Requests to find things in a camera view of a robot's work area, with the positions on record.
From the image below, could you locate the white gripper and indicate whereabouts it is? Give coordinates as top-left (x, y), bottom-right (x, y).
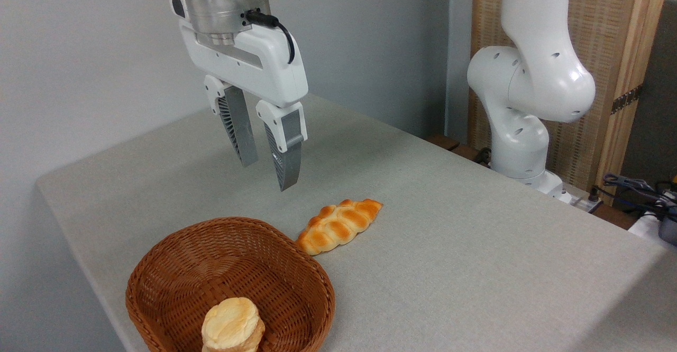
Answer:
top-left (170, 0), bottom-right (309, 192)

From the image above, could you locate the round pale bread bun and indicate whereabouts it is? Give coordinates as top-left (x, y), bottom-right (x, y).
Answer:
top-left (201, 297), bottom-right (266, 352)

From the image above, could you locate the braided golden bread loaf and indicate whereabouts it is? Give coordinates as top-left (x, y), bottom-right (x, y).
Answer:
top-left (295, 199), bottom-right (383, 256)

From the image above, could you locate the brown woven wicker basket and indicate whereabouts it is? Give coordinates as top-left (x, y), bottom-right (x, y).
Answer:
top-left (125, 216), bottom-right (336, 352)

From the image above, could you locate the dark metal screen hinge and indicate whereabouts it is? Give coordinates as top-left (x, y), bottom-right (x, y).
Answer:
top-left (611, 84), bottom-right (644, 115)

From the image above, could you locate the wooden woven folding screen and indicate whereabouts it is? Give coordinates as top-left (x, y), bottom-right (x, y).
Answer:
top-left (468, 0), bottom-right (671, 205)

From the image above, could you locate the white cloth bundle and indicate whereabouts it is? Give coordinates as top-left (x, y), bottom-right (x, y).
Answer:
top-left (628, 210), bottom-right (677, 252)

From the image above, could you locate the grey metal box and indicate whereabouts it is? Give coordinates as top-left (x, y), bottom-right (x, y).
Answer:
top-left (658, 216), bottom-right (677, 246)

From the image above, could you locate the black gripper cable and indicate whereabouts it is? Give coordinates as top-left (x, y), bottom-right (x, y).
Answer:
top-left (244, 10), bottom-right (296, 65)

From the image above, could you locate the grey cable bundle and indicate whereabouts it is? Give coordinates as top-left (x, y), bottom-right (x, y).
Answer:
top-left (602, 173), bottom-right (677, 211)

